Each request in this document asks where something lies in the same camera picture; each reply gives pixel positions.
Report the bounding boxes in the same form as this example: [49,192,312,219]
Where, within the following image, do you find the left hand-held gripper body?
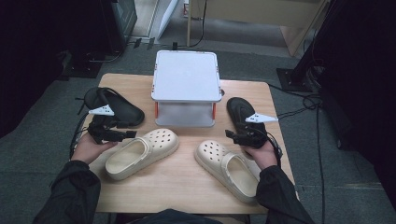
[87,105,126,145]

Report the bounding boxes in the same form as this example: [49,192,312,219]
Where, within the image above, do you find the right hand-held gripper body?
[233,113,279,149]

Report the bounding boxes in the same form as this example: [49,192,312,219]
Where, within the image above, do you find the black slipper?
[226,96,268,149]
[83,87,146,128]

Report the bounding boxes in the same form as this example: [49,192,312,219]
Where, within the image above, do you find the cream clog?
[194,139,262,205]
[105,128,180,181]

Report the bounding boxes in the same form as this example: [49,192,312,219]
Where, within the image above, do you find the white shoe rack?
[150,49,223,128]

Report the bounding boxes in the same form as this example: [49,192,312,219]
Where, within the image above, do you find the person's left hand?
[70,133,118,165]

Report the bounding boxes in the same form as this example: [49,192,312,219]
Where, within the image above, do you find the person's right hand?
[242,141,278,171]

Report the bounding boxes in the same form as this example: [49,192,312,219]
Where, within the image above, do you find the black stand base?
[276,67,314,93]

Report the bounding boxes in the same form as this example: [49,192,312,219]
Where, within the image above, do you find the black floor plate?
[61,50,104,79]

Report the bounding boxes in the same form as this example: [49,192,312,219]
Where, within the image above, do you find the person's dark torso clothing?
[130,208,225,224]

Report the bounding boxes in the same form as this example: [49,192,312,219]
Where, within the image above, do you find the black cabinet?
[101,0,138,54]

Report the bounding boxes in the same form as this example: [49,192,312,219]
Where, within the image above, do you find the white board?
[156,0,179,40]

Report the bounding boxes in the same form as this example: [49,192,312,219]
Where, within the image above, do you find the light wooden furniture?
[186,0,331,58]

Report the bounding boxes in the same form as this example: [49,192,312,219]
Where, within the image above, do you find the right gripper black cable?
[264,131,284,168]

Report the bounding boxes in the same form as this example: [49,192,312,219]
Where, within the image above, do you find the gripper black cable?
[68,111,92,160]
[264,131,284,168]

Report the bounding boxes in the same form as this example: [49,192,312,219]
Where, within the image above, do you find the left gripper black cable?
[68,111,92,160]

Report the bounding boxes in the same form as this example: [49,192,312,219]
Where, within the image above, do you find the black floor cables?
[268,82,327,224]

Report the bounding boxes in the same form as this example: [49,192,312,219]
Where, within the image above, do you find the black hanging cable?
[189,0,208,49]

